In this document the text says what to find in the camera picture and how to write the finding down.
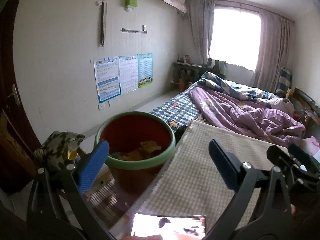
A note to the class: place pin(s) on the white wall poster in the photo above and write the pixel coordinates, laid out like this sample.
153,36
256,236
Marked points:
128,75

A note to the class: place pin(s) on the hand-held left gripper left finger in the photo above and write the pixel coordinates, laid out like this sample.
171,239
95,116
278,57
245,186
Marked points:
92,165

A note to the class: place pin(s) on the small yellow box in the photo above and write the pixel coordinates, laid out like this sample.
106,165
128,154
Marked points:
289,93

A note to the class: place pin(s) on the blue checked bedsheet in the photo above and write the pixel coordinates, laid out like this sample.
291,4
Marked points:
175,107

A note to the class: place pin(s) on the metal towel rail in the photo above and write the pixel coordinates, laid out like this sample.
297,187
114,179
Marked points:
132,30

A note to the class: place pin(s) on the pale pink curtain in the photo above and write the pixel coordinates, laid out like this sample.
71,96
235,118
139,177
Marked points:
200,30
272,55

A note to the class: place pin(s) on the dark wooden headboard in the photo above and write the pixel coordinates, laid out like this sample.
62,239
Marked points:
307,110

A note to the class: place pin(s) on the light blue wall poster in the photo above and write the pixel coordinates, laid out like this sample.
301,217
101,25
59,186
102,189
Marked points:
107,80

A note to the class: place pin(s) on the pink pillow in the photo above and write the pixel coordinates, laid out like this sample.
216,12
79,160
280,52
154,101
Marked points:
311,143

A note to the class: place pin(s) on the dark side table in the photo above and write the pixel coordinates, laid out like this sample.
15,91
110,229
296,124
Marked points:
185,70

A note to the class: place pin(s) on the teal wall poster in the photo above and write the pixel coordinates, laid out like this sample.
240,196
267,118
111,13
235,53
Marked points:
145,70

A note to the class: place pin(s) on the bamboo slat mat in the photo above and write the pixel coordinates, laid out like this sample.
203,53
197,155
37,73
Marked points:
107,200

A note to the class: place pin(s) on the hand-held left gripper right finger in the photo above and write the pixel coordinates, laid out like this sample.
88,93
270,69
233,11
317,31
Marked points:
225,170

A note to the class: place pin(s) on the beige checked mat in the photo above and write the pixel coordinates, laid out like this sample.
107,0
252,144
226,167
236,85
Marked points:
195,170

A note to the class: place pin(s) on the blue patchwork quilt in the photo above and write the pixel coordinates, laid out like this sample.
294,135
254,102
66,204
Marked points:
225,85

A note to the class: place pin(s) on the red bin with green rim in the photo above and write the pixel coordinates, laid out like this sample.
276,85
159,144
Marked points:
140,132

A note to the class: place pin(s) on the yellow tube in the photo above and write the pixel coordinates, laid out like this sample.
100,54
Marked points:
73,155

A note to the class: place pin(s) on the window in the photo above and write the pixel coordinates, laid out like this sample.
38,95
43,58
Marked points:
235,37

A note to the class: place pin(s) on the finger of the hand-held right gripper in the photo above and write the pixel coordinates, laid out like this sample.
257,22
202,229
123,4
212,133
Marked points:
305,158
282,162

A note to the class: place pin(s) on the black smartphone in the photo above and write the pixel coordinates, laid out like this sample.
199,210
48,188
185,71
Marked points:
170,225

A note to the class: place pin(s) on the white cushion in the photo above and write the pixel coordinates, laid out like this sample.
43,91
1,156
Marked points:
282,105

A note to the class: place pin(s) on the blue plaid folded blanket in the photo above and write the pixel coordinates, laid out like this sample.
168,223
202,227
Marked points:
283,82

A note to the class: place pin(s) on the purple quilt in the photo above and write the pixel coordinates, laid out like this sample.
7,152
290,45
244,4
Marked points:
237,115

